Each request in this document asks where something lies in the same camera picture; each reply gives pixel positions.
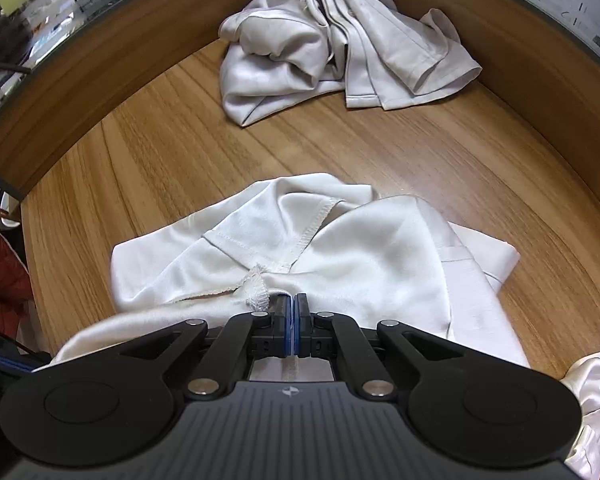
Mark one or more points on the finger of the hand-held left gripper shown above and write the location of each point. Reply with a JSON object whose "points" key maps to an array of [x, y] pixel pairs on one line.
{"points": [[2, 362]]}

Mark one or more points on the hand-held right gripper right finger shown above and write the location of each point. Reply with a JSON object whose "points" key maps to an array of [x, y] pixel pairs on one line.
{"points": [[302, 330]]}

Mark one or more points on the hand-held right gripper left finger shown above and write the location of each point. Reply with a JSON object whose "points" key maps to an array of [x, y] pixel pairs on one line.
{"points": [[283, 330]]}

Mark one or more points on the cream satin shirt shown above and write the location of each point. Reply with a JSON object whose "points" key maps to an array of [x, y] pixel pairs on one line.
{"points": [[380, 260]]}

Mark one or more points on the red quilted jacket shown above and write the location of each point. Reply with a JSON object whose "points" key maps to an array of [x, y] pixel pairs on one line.
{"points": [[2, 270]]}

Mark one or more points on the beige crumpled garment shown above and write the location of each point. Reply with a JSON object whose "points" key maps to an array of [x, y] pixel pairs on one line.
{"points": [[280, 75]]}

